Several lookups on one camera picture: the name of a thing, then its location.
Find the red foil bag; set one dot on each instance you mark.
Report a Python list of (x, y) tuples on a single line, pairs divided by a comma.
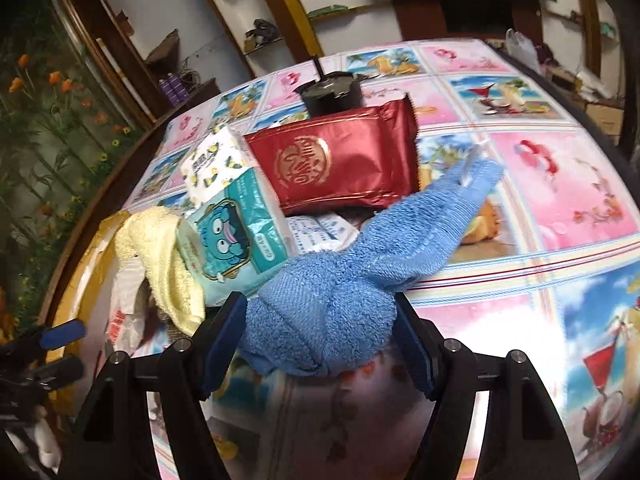
[(340, 160)]

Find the white wall shelf unit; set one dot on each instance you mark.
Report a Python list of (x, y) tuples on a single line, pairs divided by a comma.
[(235, 5)]

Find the printed tablecloth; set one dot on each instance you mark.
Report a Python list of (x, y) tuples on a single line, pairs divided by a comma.
[(550, 200)]

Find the brown cardboard carton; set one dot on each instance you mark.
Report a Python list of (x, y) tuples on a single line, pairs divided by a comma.
[(605, 117)]

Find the white and blue packet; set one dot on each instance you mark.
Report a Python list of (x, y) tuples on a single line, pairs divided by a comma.
[(315, 230)]

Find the white lemon print tissue pack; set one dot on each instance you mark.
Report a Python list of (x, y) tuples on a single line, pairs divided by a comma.
[(210, 160)]

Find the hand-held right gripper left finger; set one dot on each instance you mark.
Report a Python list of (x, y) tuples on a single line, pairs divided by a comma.
[(225, 342)]

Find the teal cartoon tissue pack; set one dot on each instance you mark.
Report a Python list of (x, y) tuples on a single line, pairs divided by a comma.
[(235, 240)]

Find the green flat item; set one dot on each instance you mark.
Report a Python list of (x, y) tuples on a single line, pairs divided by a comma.
[(327, 10)]

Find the black lidded cup with straw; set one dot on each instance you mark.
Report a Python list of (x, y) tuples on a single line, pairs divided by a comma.
[(330, 97)]

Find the dark wooden tv cabinet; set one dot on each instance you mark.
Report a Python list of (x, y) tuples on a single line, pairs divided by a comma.
[(415, 15)]

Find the white plastic bag red print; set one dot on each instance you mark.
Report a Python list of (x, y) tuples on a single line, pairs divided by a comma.
[(122, 320)]

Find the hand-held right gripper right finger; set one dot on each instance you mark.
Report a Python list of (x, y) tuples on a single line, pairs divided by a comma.
[(415, 350)]

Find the yellow towel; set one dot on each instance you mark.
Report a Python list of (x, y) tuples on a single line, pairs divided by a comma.
[(160, 260)]

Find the cardboard box with yellow tape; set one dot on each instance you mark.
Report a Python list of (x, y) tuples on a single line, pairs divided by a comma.
[(75, 280)]

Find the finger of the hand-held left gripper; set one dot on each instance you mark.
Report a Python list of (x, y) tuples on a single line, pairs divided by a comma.
[(62, 335), (57, 372)]

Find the blue towel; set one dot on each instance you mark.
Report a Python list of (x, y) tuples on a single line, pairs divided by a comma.
[(340, 300)]

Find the purple bottle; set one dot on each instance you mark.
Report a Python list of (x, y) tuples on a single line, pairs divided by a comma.
[(165, 92), (179, 87)]

